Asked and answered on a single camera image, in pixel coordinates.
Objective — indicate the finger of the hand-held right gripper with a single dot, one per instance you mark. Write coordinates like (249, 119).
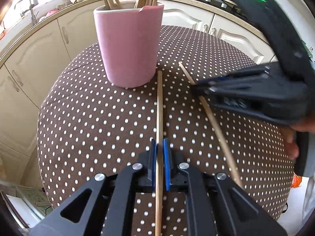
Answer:
(233, 87)
(233, 76)

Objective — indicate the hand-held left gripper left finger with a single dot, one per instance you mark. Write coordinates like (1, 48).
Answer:
(154, 167)

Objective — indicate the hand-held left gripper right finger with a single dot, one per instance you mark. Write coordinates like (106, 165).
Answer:
(166, 167)

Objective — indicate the single wooden chopstick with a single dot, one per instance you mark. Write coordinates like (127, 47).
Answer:
(160, 108)
(216, 130)

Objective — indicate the pink cup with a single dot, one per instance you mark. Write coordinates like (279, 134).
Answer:
(128, 49)

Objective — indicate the person's right hand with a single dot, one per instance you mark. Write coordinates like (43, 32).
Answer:
(292, 145)

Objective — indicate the round table, polka-dot cloth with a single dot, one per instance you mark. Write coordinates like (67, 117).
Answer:
(98, 127)

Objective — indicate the orange packet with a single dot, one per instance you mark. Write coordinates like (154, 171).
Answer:
(296, 181)

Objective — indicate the person's light clothing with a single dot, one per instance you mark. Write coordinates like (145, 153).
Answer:
(308, 196)

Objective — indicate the white storage rack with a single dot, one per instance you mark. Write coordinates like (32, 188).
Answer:
(14, 199)

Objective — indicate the metal sink faucet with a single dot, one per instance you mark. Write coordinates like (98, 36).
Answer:
(32, 14)

